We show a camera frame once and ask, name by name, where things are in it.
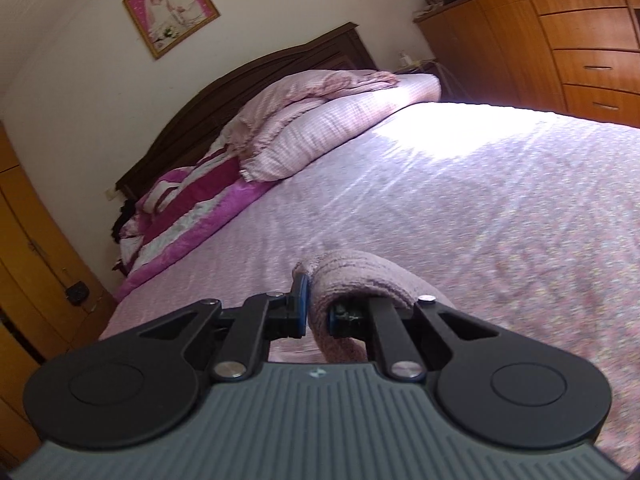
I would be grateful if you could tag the pink knit cardigan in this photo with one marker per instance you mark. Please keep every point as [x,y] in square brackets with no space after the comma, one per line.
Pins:
[346,275]

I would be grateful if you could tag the brown wooden dresser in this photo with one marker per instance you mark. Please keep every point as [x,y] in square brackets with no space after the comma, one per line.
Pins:
[577,57]

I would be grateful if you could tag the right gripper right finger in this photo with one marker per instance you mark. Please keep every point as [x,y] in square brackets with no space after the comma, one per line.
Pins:
[499,386]

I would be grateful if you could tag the yellow wooden wardrobe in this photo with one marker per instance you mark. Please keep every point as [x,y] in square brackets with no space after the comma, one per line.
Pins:
[37,322]

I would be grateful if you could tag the framed wedding photo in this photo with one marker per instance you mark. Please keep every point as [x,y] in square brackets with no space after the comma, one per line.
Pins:
[163,24]

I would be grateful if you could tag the dark wooden headboard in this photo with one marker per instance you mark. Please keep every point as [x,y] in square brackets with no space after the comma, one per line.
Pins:
[188,135]

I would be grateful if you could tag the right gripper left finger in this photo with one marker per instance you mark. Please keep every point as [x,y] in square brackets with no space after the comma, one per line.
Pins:
[137,385]

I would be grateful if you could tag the magenta striped blanket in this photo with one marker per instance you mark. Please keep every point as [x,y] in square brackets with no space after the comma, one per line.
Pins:
[182,210]

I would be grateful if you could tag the pink floral bed sheet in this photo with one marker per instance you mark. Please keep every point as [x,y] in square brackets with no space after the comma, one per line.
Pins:
[528,220]

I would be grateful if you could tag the pink checked quilt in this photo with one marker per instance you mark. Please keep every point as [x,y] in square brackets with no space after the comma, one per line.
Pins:
[301,117]

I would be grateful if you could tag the small black hanging pouch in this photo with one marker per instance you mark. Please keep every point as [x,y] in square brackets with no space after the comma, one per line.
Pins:
[77,294]

